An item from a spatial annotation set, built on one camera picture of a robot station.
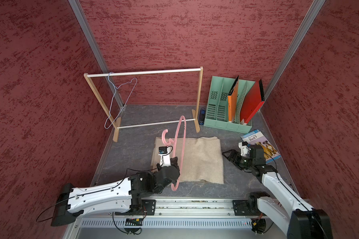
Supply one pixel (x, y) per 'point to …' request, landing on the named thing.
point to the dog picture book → (257, 137)
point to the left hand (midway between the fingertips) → (176, 161)
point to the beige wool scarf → (202, 159)
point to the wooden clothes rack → (116, 123)
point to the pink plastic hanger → (174, 142)
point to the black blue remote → (202, 116)
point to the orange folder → (233, 102)
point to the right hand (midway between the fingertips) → (224, 158)
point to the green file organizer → (217, 114)
